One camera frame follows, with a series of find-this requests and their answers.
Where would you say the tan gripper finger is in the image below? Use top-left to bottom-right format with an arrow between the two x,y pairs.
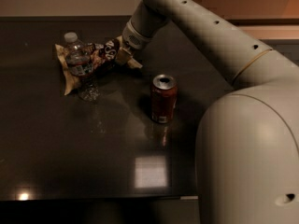
115,47 -> 133,65

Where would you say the brown chip bag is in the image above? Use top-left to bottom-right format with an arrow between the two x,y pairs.
54,35 -> 144,96

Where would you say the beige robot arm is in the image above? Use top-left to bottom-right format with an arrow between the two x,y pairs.
117,0 -> 299,224

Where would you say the clear plastic water bottle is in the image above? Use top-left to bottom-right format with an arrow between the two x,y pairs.
64,32 -> 100,102

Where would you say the red soda can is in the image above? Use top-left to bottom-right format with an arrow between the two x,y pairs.
150,74 -> 178,124

